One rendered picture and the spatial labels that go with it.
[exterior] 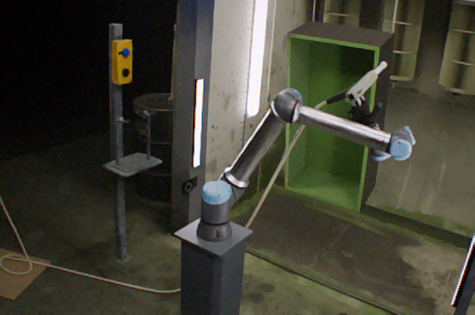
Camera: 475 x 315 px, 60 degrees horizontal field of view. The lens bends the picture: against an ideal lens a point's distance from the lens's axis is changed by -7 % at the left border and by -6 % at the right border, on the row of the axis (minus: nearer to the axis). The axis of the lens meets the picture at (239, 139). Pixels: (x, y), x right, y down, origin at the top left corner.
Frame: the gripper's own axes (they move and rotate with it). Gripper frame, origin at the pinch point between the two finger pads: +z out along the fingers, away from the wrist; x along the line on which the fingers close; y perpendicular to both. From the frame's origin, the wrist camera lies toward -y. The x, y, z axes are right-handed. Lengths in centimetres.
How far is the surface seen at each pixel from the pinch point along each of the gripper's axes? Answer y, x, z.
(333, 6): 77, 185, 33
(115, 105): 136, -23, 46
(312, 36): 41, 61, 26
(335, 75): 57, 94, -9
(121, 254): 190, -47, -46
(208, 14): 96, 48, 69
